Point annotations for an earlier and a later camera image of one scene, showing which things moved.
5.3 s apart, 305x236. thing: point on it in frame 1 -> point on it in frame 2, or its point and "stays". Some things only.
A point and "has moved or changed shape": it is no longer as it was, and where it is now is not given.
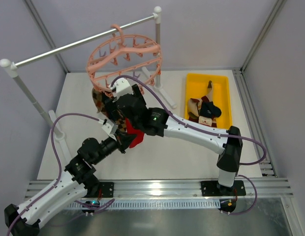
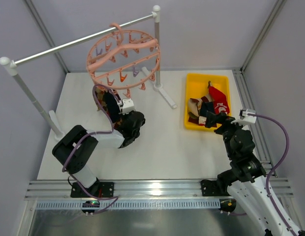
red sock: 138,139 has moved or changed shape
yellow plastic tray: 196,87 stays
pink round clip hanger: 137,59 has moved or changed shape
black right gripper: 112,104 -> 217,118
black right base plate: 212,188 stays
